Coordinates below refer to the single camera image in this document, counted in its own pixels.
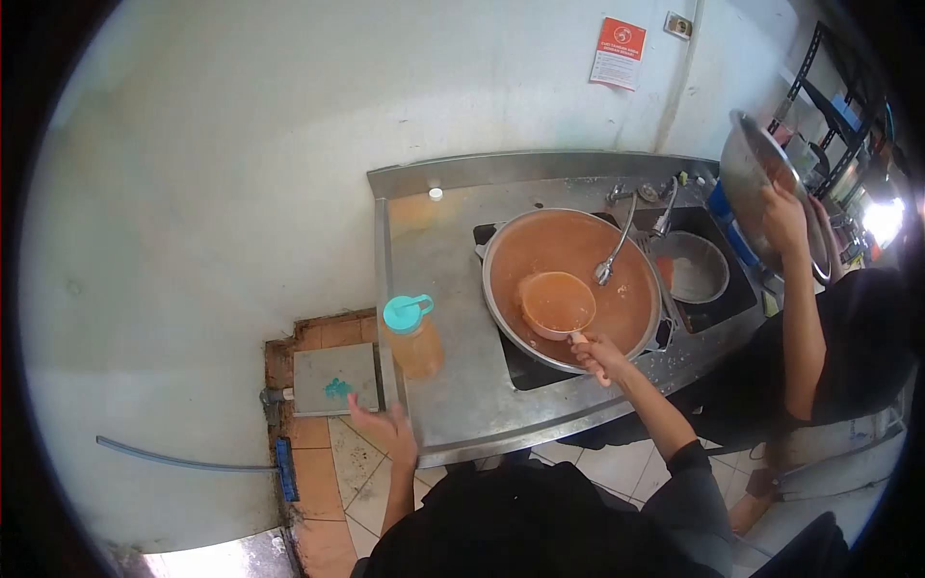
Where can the blue plastic container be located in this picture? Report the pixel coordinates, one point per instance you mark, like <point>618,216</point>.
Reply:
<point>730,224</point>

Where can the large round metal basin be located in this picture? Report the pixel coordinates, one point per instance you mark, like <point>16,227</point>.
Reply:
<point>578,245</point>

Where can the red and white wall poster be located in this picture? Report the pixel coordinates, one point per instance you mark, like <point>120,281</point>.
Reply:
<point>618,54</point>

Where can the person's right fingers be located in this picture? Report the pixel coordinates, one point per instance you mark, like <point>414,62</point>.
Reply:
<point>589,354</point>

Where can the person's right hand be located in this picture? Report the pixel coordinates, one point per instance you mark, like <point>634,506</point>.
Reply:
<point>603,355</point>

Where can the stainless steel sink counter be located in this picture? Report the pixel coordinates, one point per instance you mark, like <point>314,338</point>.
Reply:
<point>448,245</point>

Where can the plastic bottle with teal lid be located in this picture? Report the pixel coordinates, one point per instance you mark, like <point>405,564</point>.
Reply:
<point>415,347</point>

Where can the large metal mixing bowl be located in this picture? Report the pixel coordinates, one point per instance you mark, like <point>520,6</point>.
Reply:
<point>744,166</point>

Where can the orange plastic water dipper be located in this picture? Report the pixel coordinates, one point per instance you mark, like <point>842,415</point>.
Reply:
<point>556,302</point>

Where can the curved metal faucet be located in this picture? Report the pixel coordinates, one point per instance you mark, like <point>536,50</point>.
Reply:
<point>621,238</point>

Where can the wall socket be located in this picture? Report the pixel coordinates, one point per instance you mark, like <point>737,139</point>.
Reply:
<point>678,26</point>

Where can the person's left hand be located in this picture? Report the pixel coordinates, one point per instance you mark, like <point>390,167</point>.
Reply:
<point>390,433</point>

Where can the person's body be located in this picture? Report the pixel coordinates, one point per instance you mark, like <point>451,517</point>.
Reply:
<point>549,527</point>

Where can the small metal bowl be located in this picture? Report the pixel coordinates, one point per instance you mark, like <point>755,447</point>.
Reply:
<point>694,269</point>

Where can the grey square metal plate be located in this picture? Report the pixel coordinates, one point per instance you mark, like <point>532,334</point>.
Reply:
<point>332,368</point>

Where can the black metal shelf rack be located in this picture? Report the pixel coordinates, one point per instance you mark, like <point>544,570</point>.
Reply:
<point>831,108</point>

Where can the person's left fingers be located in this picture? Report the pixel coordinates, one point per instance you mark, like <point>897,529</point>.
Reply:
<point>359,409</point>

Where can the grey pipe stub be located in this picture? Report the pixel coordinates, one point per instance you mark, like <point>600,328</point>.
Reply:
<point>274,396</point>

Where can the short metal faucet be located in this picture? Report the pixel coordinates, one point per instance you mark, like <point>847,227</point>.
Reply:
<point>666,209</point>

